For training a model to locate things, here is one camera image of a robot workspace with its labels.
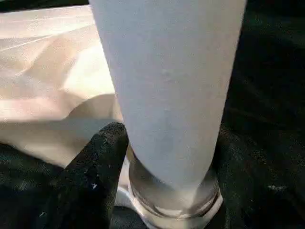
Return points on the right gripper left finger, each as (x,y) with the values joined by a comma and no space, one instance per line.
(95,181)

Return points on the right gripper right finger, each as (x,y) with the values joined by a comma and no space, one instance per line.
(257,195)

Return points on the white plastic table top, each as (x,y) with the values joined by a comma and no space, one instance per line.
(47,71)

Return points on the white plastic table leg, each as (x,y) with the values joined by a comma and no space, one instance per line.
(166,83)

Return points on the black mat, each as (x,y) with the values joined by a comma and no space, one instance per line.
(274,71)

